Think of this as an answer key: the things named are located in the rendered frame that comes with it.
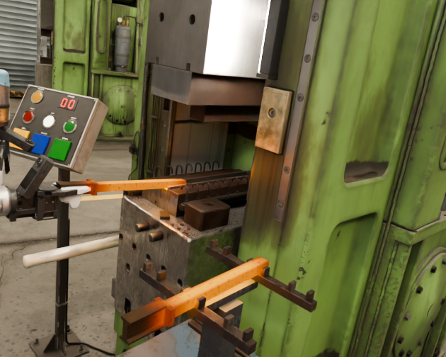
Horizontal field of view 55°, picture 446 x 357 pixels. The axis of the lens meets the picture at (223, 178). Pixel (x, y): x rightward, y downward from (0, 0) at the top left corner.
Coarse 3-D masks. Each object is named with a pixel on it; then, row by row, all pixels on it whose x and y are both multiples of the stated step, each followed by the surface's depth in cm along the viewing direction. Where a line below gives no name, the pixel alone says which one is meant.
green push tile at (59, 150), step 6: (54, 144) 156; (60, 144) 156; (66, 144) 155; (54, 150) 156; (60, 150) 155; (66, 150) 154; (48, 156) 156; (54, 156) 155; (60, 156) 154; (66, 156) 154
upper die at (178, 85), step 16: (160, 80) 133; (176, 80) 127; (192, 80) 122; (208, 80) 126; (224, 80) 130; (240, 80) 135; (256, 80) 140; (176, 96) 127; (192, 96) 124; (208, 96) 128; (224, 96) 132; (240, 96) 137; (256, 96) 142
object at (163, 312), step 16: (240, 272) 94; (256, 272) 97; (192, 288) 85; (208, 288) 86; (224, 288) 89; (160, 304) 76; (176, 304) 79; (192, 304) 82; (128, 320) 71; (144, 320) 74; (160, 320) 77; (128, 336) 72; (144, 336) 74
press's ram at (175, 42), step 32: (160, 0) 128; (192, 0) 118; (224, 0) 115; (256, 0) 123; (160, 32) 130; (192, 32) 119; (224, 32) 118; (256, 32) 126; (160, 64) 132; (192, 64) 121; (224, 64) 122; (256, 64) 131
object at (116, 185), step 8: (64, 184) 112; (72, 184) 114; (80, 184) 115; (88, 184) 117; (96, 184) 117; (104, 184) 120; (112, 184) 122; (120, 184) 124; (128, 184) 126; (136, 184) 127; (144, 184) 130; (152, 184) 132; (160, 184) 134; (168, 184) 136; (176, 184) 138; (88, 192) 118; (96, 192) 118
